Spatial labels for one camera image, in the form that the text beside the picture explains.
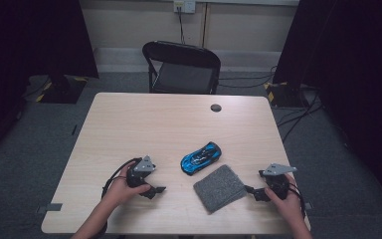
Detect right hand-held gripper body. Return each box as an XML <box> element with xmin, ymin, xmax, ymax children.
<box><xmin>258</xmin><ymin>162</ymin><xmax>298</xmax><ymax>201</ymax></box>

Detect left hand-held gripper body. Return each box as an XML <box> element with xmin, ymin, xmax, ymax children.
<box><xmin>125</xmin><ymin>154</ymin><xmax>157</xmax><ymax>191</ymax></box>

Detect grey cloth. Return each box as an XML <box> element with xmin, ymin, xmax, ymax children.
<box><xmin>192</xmin><ymin>163</ymin><xmax>249</xmax><ymax>215</ymax></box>

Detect blue toy car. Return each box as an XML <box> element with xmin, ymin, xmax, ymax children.
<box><xmin>179</xmin><ymin>140</ymin><xmax>223</xmax><ymax>176</ymax></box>

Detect person's left hand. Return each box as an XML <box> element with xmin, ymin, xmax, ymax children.
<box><xmin>102</xmin><ymin>161</ymin><xmax>152</xmax><ymax>209</ymax></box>

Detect person's right hand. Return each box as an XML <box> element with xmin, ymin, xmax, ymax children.
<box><xmin>264</xmin><ymin>173</ymin><xmax>305</xmax><ymax>224</ymax></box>

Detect black stand base yellow tape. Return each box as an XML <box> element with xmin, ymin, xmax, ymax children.
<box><xmin>263</xmin><ymin>81</ymin><xmax>310</xmax><ymax>110</ymax></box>
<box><xmin>35</xmin><ymin>74</ymin><xmax>90</xmax><ymax>105</ymax></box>

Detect black folding chair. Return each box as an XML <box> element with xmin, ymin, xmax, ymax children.
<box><xmin>141</xmin><ymin>40</ymin><xmax>222</xmax><ymax>96</ymax></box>

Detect dark curtain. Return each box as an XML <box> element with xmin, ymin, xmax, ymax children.
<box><xmin>273</xmin><ymin>0</ymin><xmax>382</xmax><ymax>215</ymax></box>
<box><xmin>0</xmin><ymin>0</ymin><xmax>100</xmax><ymax>167</ymax></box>

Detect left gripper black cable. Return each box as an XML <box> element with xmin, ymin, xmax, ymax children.
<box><xmin>100</xmin><ymin>157</ymin><xmax>143</xmax><ymax>200</ymax></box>

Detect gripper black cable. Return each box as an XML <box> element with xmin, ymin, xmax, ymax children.
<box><xmin>287</xmin><ymin>182</ymin><xmax>307</xmax><ymax>220</ymax></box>
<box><xmin>100</xmin><ymin>157</ymin><xmax>143</xmax><ymax>200</ymax></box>

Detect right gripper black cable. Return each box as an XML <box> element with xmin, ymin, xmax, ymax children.
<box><xmin>287</xmin><ymin>182</ymin><xmax>307</xmax><ymax>220</ymax></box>

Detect black floor cables bundle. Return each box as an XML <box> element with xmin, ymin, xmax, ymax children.
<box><xmin>276</xmin><ymin>91</ymin><xmax>326</xmax><ymax>144</ymax></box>

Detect black floor cables by wall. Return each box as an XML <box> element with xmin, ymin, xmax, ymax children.
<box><xmin>217</xmin><ymin>65</ymin><xmax>279</xmax><ymax>90</ymax></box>

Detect black wall socket cable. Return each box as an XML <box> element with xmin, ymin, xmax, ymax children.
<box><xmin>177</xmin><ymin>7</ymin><xmax>186</xmax><ymax>45</ymax></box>

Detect white wall socket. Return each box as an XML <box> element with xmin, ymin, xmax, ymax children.
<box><xmin>173</xmin><ymin>0</ymin><xmax>197</xmax><ymax>15</ymax></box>

